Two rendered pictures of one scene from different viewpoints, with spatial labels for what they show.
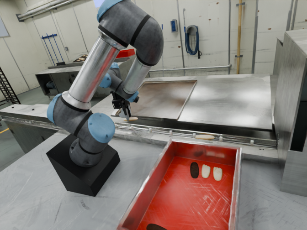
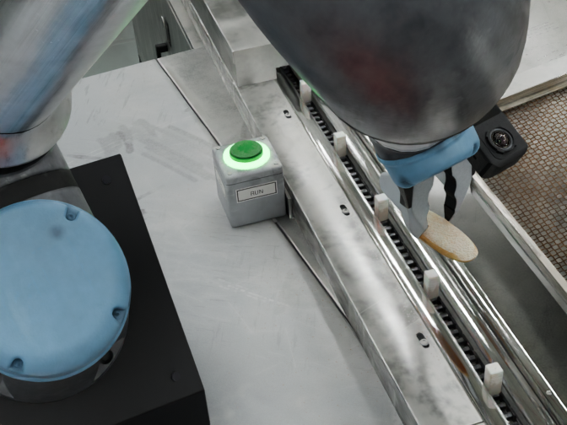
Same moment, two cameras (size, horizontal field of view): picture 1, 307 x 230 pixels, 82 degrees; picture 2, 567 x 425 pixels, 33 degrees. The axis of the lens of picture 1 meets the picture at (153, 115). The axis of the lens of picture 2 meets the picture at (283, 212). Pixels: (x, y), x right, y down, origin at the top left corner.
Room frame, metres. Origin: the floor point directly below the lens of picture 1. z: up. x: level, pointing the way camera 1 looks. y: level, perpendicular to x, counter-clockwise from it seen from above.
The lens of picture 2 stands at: (0.40, -0.24, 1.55)
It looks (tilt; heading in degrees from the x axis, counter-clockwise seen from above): 38 degrees down; 43
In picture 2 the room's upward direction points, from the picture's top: 5 degrees counter-clockwise
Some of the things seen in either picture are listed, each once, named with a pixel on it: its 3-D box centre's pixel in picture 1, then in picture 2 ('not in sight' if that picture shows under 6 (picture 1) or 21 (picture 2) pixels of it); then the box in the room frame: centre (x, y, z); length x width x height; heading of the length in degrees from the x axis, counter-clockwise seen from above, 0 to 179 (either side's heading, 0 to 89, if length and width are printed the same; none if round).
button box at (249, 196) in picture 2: not in sight; (252, 191); (1.06, 0.43, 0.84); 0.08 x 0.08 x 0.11; 57
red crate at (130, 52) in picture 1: (123, 53); not in sight; (4.85, 0.45, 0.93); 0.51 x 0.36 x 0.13; 61
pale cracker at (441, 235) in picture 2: (130, 118); (439, 231); (1.04, 0.15, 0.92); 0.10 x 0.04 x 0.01; 74
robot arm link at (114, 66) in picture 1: (113, 73); not in sight; (1.05, 0.18, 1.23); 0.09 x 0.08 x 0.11; 165
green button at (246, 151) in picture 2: not in sight; (246, 153); (1.06, 0.43, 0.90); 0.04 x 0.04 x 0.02
